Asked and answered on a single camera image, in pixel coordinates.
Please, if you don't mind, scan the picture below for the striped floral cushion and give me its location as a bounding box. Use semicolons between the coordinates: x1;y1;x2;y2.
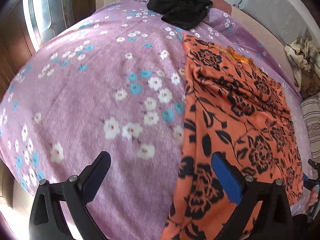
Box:
300;93;320;163

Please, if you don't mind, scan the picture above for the grey pillow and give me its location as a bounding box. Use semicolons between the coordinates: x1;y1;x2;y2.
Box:
235;0;319;45

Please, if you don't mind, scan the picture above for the person's right hand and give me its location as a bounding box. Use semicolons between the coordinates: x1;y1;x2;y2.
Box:
306;186;319;209

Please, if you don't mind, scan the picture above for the pink mattress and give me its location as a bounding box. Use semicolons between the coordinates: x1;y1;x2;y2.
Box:
212;0;295;88

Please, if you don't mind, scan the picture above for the beige brown patterned blanket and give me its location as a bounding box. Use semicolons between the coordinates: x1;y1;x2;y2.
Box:
284;36;319;99

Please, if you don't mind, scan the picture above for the brown wooden glass door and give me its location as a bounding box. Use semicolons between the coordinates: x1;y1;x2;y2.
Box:
1;0;96;95

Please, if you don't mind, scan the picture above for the purple floral bed sheet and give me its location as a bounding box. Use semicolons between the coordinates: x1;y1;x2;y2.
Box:
1;0;310;239

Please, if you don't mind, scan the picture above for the black crumpled garment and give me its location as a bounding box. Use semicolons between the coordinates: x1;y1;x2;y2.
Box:
147;0;213;30

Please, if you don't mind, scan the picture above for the orange black floral blouse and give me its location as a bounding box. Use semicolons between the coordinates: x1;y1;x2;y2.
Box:
161;35;303;239

